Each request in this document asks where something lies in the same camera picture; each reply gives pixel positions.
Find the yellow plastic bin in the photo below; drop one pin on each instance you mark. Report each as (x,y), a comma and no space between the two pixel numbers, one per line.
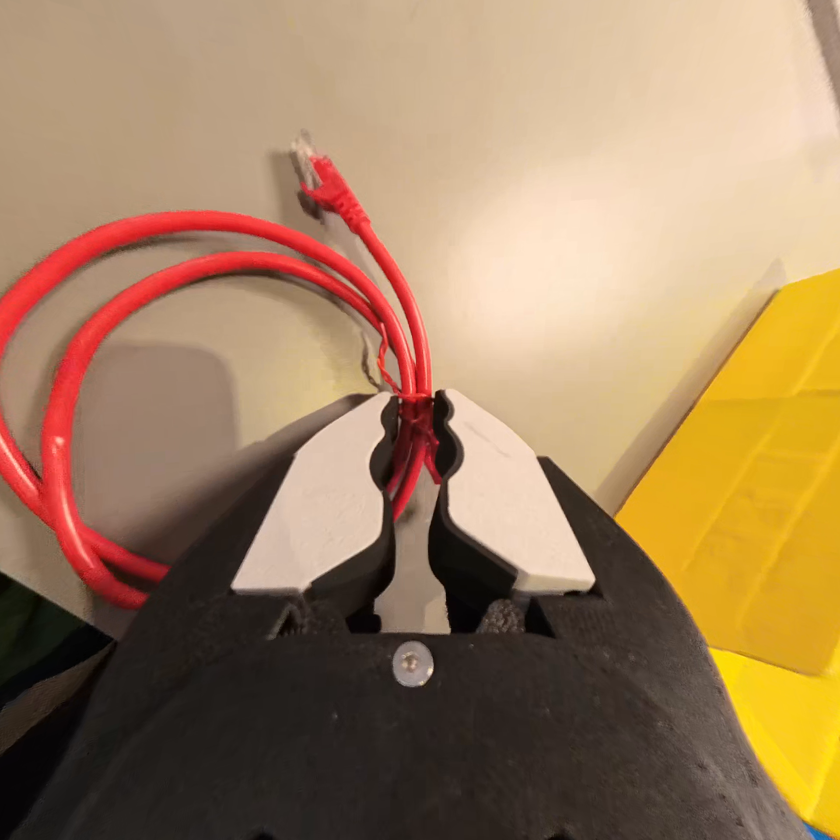
(754,459)

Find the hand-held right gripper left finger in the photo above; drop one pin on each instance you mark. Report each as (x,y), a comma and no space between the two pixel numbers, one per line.
(315,518)

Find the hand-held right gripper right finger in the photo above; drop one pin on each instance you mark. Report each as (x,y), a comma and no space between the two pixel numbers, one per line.
(518,518)

